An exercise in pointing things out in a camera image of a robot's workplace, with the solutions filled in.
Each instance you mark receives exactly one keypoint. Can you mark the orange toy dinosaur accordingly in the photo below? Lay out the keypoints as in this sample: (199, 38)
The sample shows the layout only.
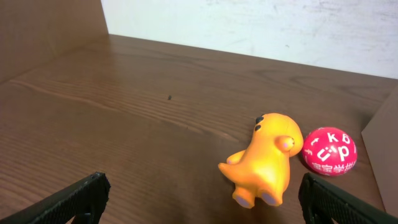
(262, 170)

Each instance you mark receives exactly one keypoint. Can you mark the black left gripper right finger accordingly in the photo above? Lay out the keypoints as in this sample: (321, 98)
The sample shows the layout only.
(323, 202)

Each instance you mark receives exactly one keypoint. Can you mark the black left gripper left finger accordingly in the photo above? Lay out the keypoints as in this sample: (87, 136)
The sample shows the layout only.
(81, 202)

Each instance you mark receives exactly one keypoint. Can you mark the red ball with white letters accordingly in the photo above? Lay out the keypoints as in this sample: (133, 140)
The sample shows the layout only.
(329, 151)

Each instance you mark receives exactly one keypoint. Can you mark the open cardboard box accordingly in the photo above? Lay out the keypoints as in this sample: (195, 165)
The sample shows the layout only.
(380, 140)

